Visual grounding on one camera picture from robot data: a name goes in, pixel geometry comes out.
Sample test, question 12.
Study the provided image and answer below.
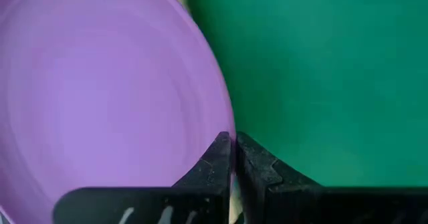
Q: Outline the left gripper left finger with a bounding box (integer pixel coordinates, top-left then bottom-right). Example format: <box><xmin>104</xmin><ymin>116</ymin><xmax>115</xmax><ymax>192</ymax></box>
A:
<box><xmin>52</xmin><ymin>131</ymin><xmax>233</xmax><ymax>224</ymax></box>

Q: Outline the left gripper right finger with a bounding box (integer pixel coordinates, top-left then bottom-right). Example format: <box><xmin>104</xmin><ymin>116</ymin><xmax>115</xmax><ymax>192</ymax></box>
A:
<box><xmin>235</xmin><ymin>131</ymin><xmax>428</xmax><ymax>224</ymax></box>

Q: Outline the purple plate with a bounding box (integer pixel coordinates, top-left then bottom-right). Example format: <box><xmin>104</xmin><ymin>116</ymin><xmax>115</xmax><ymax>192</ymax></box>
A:
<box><xmin>0</xmin><ymin>0</ymin><xmax>237</xmax><ymax>224</ymax></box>

